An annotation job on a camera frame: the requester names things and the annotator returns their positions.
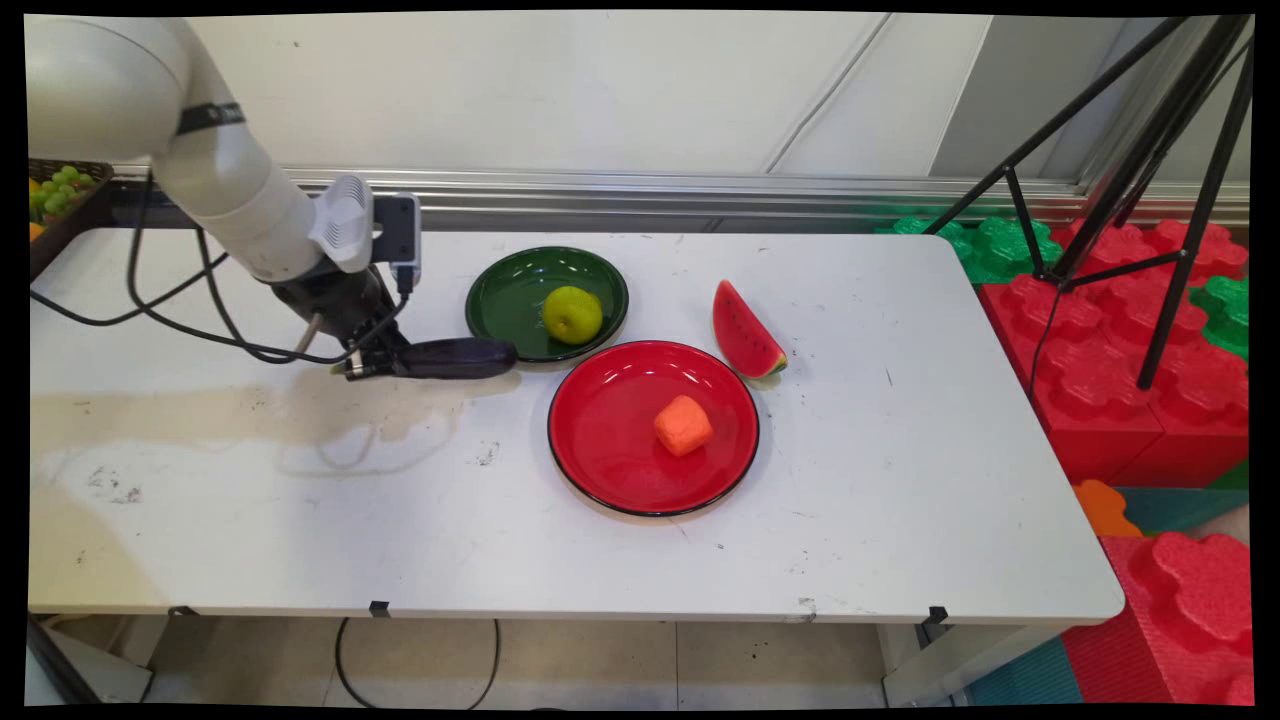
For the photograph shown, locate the aluminium rail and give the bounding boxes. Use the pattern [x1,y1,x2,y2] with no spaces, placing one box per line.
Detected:
[110,165,1251,234]

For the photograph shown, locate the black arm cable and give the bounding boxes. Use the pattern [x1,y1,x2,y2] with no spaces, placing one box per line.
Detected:
[125,170,411,367]
[30,250,231,328]

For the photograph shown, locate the toy watermelon slice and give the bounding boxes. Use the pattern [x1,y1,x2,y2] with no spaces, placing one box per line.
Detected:
[712,279,789,381]

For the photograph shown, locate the yellow-green toy apple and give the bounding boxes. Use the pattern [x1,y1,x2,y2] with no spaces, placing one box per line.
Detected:
[541,286,605,346]

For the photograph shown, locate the purple toy eggplant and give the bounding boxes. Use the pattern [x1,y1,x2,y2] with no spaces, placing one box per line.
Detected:
[330,337,520,382]

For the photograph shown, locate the large red foam block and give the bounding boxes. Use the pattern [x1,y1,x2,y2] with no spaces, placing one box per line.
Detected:
[978,218,1251,488]

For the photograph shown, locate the black cable under table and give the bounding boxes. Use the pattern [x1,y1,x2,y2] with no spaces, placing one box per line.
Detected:
[334,618,502,710]

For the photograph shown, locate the red plate black rim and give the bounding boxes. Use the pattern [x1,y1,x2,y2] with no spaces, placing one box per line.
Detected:
[547,340,761,518]

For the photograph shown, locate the green foam block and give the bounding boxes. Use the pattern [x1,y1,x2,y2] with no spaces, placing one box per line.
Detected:
[1190,274,1251,363]
[875,214,1064,287]

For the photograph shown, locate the teal foam mat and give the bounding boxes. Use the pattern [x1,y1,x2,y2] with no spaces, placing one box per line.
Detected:
[1113,486,1251,538]
[963,638,1087,707]

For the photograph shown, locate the thin black tripod cable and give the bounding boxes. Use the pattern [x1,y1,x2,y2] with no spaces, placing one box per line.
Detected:
[1028,285,1063,396]

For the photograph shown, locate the orange foam piece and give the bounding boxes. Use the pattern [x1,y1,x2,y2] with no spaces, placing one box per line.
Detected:
[1074,479,1143,539]

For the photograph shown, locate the dark green plate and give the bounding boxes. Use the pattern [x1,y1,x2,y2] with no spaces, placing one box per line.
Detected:
[465,246,630,364]

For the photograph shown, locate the dark brown basket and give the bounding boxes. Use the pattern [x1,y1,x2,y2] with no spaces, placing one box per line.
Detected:
[28,158,117,283]

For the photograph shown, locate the white ribbed camera mount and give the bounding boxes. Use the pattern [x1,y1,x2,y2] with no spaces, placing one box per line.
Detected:
[308,174,377,275]

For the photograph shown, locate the orange toy carrot chunk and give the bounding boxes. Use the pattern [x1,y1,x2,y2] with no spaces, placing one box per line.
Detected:
[654,394,716,458]

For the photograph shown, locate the black tripod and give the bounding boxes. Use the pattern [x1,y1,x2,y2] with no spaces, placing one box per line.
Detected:
[925,15,1256,391]

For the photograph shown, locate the green toy grapes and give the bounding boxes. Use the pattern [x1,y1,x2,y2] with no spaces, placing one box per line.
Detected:
[30,165,97,217]

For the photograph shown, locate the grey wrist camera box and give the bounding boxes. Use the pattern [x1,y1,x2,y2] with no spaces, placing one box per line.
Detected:
[374,192,424,293]

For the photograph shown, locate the black strap on arm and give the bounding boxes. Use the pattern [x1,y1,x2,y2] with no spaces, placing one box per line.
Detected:
[177,102,247,137]

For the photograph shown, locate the white table leg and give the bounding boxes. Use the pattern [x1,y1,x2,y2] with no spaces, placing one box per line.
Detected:
[27,618,153,704]
[880,620,1066,708]

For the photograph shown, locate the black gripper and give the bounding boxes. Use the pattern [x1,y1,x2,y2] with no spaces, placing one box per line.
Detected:
[268,264,413,383]

